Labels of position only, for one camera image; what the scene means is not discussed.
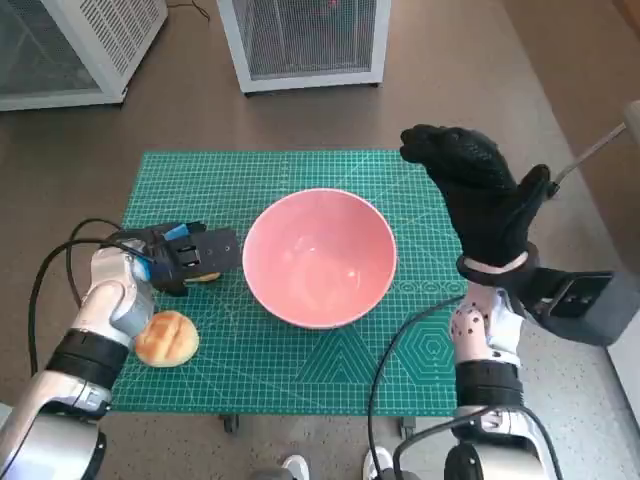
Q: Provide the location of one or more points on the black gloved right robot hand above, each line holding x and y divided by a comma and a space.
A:
480, 200

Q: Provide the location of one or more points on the pink bowl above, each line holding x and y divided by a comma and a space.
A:
320, 255

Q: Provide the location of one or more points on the long orange toy bread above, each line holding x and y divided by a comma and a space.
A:
207, 278

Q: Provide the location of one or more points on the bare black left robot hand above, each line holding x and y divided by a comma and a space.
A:
220, 247

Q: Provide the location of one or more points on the white shoe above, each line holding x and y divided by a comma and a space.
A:
296, 467
377, 462

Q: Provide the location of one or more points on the green cutting mat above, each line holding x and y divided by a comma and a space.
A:
280, 360

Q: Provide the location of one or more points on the white mesh cabinet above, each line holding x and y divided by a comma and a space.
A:
305, 35
115, 30

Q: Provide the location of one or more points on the black table caster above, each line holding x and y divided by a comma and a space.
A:
407, 429
230, 424

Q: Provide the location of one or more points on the round toy bread bun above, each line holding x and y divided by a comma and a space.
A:
167, 337

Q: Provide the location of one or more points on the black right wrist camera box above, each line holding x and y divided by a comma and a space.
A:
585, 305

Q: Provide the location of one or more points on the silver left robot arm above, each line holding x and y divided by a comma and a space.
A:
105, 300

